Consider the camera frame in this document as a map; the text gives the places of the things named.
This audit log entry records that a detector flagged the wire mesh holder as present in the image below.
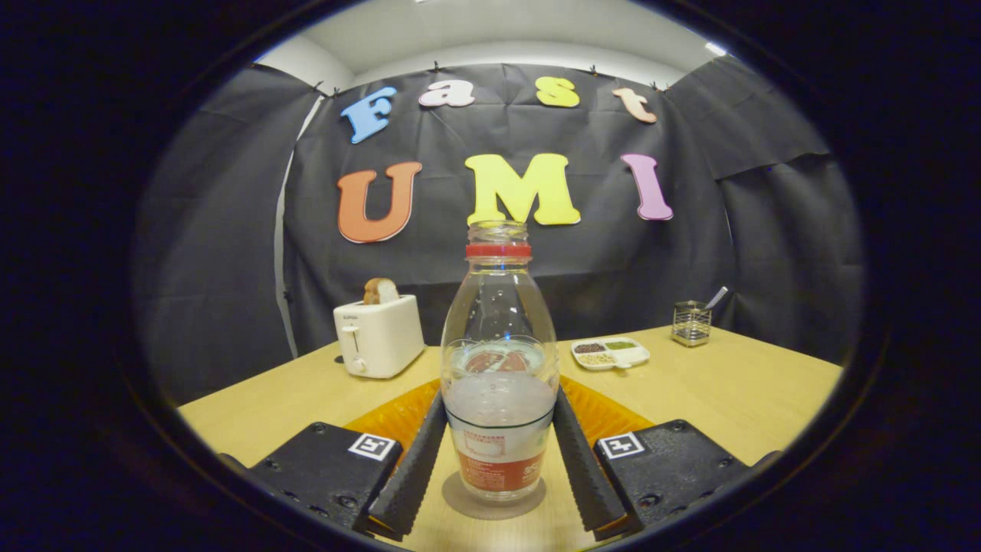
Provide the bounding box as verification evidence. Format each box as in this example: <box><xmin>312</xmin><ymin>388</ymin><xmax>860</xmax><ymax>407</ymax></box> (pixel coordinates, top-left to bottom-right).
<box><xmin>671</xmin><ymin>301</ymin><xmax>713</xmax><ymax>348</ymax></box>

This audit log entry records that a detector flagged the black backdrop cloth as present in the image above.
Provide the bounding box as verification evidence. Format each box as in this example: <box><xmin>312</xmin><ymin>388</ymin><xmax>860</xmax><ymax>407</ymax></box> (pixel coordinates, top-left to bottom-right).
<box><xmin>130</xmin><ymin>55</ymin><xmax>867</xmax><ymax>407</ymax></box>

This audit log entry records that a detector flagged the clear plastic bottle red label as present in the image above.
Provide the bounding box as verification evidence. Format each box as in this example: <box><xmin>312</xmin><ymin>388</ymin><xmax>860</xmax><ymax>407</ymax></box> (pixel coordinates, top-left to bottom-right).
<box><xmin>440</xmin><ymin>221</ymin><xmax>560</xmax><ymax>504</ymax></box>

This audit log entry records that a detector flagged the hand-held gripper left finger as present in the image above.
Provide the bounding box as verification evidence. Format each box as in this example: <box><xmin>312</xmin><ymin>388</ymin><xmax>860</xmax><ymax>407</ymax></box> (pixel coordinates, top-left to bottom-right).
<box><xmin>245</xmin><ymin>378</ymin><xmax>449</xmax><ymax>544</ymax></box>

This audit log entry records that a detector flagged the white divided snack dish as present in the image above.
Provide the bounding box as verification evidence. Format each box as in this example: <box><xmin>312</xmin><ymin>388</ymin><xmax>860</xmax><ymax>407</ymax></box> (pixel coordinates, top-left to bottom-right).
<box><xmin>571</xmin><ymin>337</ymin><xmax>651</xmax><ymax>372</ymax></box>

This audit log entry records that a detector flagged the pale green plate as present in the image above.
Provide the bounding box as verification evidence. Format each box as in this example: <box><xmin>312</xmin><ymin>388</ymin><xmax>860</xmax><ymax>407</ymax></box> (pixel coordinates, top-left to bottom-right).
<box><xmin>452</xmin><ymin>340</ymin><xmax>549</xmax><ymax>376</ymax></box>

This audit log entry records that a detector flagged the white toaster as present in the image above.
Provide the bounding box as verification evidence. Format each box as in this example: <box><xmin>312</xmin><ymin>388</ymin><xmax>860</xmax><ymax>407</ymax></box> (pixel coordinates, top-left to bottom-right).
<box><xmin>333</xmin><ymin>295</ymin><xmax>426</xmax><ymax>380</ymax></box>

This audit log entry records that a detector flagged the wooden table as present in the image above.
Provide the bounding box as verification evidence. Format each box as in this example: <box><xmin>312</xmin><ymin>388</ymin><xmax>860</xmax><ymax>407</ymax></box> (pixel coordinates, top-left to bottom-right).
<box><xmin>178</xmin><ymin>326</ymin><xmax>844</xmax><ymax>552</ymax></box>

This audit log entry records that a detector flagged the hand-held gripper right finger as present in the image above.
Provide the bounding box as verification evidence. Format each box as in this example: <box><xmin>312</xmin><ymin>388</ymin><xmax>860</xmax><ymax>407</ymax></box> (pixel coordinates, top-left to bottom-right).
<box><xmin>550</xmin><ymin>376</ymin><xmax>756</xmax><ymax>544</ymax></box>

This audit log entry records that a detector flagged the round brown coaster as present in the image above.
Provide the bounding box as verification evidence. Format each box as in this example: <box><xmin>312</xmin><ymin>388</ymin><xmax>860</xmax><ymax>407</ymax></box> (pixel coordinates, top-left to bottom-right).
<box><xmin>442</xmin><ymin>471</ymin><xmax>546</xmax><ymax>521</ymax></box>

